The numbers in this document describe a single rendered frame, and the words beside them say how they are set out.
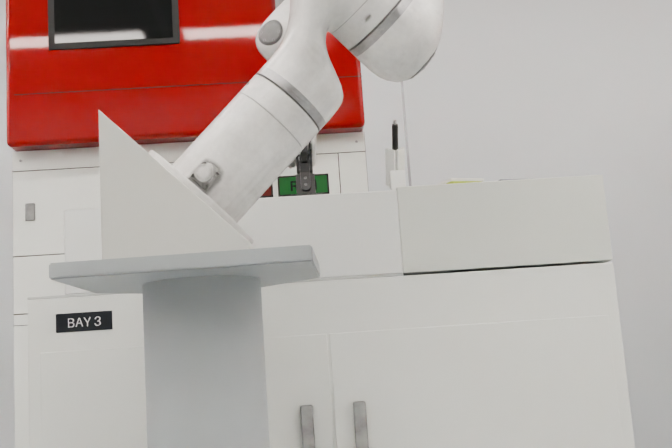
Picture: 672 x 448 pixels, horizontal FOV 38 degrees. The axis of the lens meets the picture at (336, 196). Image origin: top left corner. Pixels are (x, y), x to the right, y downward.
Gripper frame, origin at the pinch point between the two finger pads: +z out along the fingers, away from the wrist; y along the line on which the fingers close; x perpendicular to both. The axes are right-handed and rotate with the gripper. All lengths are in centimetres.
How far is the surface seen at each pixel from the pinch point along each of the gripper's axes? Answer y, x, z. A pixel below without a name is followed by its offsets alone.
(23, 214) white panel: -55, -63, -21
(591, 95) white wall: -187, 119, -111
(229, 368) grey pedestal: 30.1, -11.9, 37.3
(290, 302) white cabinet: 0.2, -3.8, 20.4
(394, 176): -21.3, 17.9, -10.0
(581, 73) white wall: -185, 116, -120
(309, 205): 3.5, 0.3, 4.9
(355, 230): 2.5, 7.6, 9.5
